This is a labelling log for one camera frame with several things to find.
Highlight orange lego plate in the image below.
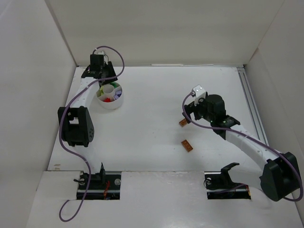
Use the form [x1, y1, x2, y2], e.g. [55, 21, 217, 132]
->
[181, 140, 193, 152]
[179, 119, 188, 127]

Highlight lime green small lego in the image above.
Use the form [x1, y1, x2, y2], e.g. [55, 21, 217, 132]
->
[99, 86, 104, 95]

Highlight green 2x4 lego brick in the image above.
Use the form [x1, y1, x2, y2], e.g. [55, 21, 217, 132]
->
[110, 82, 120, 88]

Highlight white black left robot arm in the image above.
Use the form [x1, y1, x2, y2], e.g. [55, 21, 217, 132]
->
[57, 53, 116, 184]

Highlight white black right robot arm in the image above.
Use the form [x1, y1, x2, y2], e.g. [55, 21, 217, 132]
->
[182, 92, 304, 202]

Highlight white round divided container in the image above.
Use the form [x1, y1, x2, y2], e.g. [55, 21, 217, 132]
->
[96, 83, 124, 110]

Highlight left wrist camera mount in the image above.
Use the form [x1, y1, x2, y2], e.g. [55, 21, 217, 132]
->
[92, 48, 106, 55]

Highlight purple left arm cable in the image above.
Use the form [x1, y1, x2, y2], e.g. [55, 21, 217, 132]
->
[58, 46, 125, 223]

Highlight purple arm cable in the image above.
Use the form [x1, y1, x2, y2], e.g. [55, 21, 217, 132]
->
[182, 92, 304, 202]
[58, 46, 125, 223]

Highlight aluminium rail right side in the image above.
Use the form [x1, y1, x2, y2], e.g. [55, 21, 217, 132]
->
[237, 67, 269, 145]

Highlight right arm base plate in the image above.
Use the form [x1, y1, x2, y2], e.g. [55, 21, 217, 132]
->
[203, 171, 251, 200]

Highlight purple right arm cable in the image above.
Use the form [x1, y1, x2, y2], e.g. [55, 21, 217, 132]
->
[182, 92, 304, 202]

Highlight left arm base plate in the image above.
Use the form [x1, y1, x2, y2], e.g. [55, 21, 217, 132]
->
[74, 172, 122, 200]

